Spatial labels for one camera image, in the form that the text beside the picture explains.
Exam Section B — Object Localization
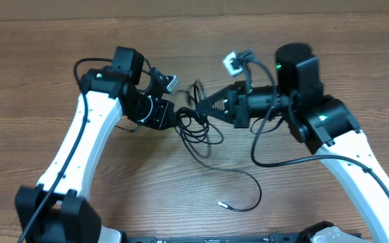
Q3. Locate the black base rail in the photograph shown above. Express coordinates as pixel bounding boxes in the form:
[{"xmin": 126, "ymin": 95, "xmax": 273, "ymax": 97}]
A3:
[{"xmin": 122, "ymin": 233, "xmax": 303, "ymax": 243}]

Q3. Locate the black braided USB cable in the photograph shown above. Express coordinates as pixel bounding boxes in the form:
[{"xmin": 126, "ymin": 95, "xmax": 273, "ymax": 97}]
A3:
[{"xmin": 176, "ymin": 124, "xmax": 263, "ymax": 213}]

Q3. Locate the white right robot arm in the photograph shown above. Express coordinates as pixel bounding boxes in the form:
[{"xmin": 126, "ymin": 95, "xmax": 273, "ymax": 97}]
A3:
[{"xmin": 196, "ymin": 43, "xmax": 389, "ymax": 242}]

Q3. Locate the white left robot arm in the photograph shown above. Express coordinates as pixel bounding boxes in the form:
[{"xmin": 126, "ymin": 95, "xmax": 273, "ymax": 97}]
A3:
[{"xmin": 15, "ymin": 47, "xmax": 178, "ymax": 242}]

